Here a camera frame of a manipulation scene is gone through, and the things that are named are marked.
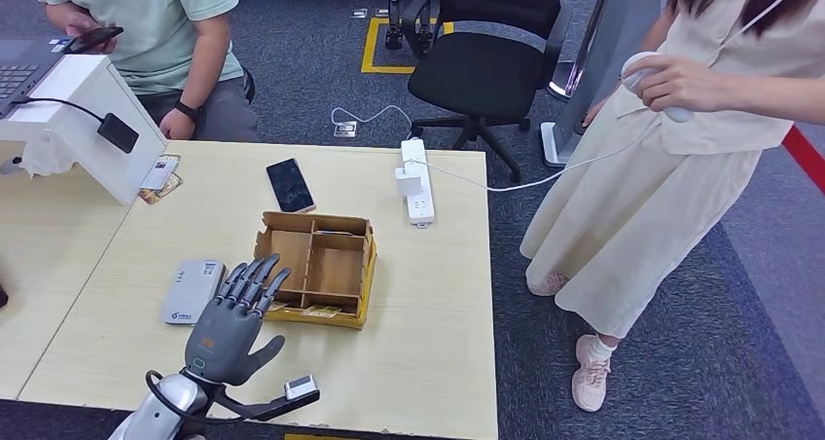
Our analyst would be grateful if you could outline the person's left hand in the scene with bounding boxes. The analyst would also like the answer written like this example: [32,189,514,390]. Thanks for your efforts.
[621,53,717,115]
[158,106,197,142]

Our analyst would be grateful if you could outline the white power strip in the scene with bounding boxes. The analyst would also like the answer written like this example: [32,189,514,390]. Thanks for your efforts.
[400,138,437,230]

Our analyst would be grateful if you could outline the white charger cable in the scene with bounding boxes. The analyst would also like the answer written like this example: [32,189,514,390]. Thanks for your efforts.
[406,126,647,194]

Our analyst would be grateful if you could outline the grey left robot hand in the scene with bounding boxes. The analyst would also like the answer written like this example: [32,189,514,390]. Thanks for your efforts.
[184,253,293,387]

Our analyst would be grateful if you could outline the person's right hand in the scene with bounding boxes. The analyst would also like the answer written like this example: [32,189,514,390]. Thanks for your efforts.
[60,11,118,55]

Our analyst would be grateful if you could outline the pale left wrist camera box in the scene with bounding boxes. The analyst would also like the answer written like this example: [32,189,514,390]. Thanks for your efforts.
[283,374,319,402]

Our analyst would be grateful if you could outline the black smartphone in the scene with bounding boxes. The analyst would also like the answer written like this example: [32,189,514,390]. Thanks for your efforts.
[265,157,318,215]

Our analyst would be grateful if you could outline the person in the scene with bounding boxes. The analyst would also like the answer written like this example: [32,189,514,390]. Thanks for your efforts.
[519,0,825,415]
[22,0,263,143]

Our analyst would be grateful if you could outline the white desk riser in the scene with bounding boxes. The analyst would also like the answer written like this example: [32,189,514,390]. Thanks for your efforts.
[0,55,169,206]

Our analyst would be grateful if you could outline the red floor tape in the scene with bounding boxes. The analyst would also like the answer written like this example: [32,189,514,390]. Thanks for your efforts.
[780,125,825,198]

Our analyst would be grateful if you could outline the white power strip cable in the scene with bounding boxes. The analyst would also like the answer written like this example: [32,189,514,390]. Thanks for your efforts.
[330,104,413,142]

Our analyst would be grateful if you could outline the black adapter cable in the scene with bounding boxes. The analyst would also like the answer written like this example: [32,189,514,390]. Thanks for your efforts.
[13,95,107,125]

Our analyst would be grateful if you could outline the black phone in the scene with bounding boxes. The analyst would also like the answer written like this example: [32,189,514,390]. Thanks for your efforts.
[62,25,126,55]

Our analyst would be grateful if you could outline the wooden divided box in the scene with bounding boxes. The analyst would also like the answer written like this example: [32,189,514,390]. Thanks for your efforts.
[252,211,379,332]

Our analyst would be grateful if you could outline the white handheld controller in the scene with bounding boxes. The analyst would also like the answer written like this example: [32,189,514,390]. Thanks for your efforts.
[620,51,697,125]

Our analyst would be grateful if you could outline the black camera bracket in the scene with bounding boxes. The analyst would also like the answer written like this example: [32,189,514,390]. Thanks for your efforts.
[212,385,322,424]

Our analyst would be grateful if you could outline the black robot legs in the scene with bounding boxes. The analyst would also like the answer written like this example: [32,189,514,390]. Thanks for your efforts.
[384,0,440,52]

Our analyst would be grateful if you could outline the white charger plug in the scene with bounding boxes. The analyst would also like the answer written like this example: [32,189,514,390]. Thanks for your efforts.
[394,166,424,199]

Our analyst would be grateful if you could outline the grey card reader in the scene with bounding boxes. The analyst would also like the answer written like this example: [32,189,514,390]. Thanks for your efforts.
[160,259,228,327]

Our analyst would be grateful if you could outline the white crumpled cloth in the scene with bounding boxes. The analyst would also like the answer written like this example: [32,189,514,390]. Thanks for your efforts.
[18,133,79,179]

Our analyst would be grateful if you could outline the dark laptop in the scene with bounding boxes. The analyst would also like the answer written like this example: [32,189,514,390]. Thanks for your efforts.
[0,36,73,120]

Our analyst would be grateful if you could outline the thin white cord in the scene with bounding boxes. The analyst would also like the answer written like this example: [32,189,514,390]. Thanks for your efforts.
[724,0,810,47]

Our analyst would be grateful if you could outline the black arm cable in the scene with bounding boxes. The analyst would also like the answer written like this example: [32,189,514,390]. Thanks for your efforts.
[144,368,247,426]

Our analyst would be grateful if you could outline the black power adapter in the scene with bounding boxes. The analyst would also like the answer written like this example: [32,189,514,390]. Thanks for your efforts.
[96,111,141,155]

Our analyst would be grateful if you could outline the grey kiosk stand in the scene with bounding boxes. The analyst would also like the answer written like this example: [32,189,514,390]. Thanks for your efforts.
[540,0,665,168]

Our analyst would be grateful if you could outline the black office chair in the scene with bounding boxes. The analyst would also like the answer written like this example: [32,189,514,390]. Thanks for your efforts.
[402,0,572,184]

